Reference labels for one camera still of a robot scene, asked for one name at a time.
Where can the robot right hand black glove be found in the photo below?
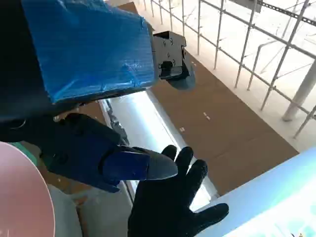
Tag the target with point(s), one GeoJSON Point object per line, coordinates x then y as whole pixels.
{"type": "Point", "coordinates": [163, 209]}

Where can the robot left hand blue tape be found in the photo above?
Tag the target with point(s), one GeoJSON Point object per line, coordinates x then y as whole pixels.
{"type": "Point", "coordinates": [86, 49]}

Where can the pink bowl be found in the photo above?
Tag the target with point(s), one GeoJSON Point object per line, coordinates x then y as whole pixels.
{"type": "Point", "coordinates": [22, 192]}

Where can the white desk panel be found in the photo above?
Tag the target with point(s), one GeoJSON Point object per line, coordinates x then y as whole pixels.
{"type": "Point", "coordinates": [271, 197]}

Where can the white metal rack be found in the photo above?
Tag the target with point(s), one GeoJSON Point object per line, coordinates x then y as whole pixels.
{"type": "Point", "coordinates": [300, 95]}

